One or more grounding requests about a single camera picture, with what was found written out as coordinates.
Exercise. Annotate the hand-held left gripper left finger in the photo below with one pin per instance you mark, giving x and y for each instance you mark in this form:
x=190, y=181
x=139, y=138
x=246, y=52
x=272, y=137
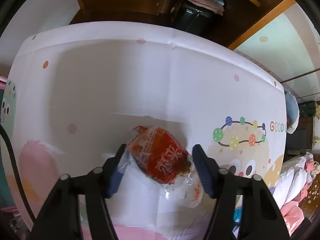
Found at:
x=115, y=182

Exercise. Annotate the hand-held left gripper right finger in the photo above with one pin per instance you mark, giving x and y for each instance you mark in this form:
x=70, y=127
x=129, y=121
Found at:
x=203, y=177

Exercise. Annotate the red label clear packet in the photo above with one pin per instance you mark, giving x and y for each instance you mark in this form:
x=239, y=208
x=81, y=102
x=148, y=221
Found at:
x=165, y=165

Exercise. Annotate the white pillow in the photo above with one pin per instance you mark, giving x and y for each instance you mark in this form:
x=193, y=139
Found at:
x=287, y=180

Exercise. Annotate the cartoon printed tablecloth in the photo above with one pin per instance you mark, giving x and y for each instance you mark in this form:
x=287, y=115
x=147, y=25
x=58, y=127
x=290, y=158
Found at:
x=100, y=80

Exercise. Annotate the dark wooden cabinet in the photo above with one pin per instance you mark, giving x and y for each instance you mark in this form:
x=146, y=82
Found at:
x=302, y=135

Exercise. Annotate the blue white cushion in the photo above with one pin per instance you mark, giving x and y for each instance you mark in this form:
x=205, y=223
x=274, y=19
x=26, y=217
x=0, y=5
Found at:
x=292, y=110

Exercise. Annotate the floral sliding wardrobe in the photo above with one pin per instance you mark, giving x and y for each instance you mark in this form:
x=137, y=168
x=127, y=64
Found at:
x=287, y=42

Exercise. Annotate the black glossy bag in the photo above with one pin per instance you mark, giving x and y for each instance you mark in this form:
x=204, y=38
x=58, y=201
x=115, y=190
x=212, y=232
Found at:
x=190, y=17

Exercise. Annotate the wooden corner shelf unit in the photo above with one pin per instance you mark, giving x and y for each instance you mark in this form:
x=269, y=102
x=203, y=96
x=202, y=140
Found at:
x=262, y=17

